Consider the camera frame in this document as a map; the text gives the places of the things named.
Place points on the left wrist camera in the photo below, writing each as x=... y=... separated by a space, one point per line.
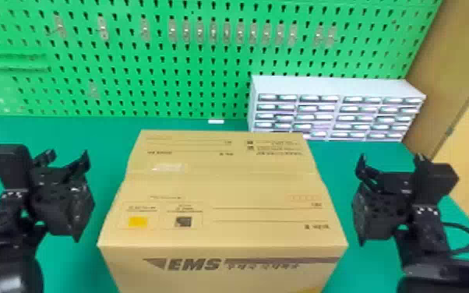
x=8 y=165

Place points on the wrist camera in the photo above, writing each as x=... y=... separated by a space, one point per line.
x=8 y=165
x=439 y=182

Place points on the white drawer cabinet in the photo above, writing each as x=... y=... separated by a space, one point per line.
x=332 y=88

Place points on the cardboard box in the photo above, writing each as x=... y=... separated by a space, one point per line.
x=222 y=204

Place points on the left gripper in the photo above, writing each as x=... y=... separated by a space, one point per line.
x=60 y=204

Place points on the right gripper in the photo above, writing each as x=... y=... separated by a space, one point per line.
x=384 y=204

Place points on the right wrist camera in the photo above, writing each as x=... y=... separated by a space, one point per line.
x=439 y=182

